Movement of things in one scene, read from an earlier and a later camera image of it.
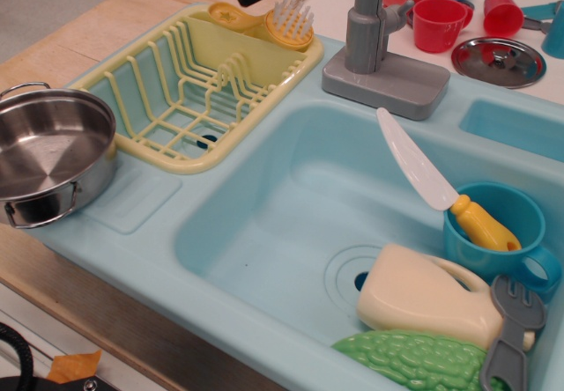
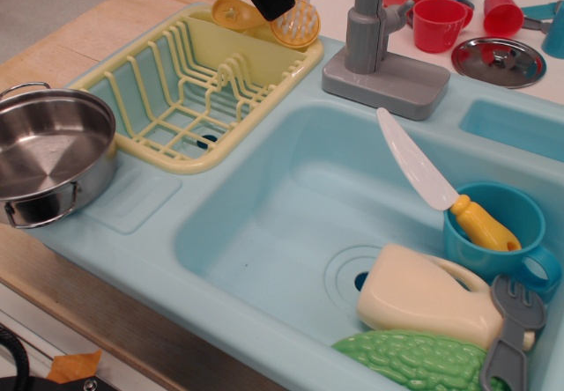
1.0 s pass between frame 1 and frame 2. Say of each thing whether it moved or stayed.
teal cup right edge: stayed
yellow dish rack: stayed
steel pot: stayed
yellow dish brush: moved
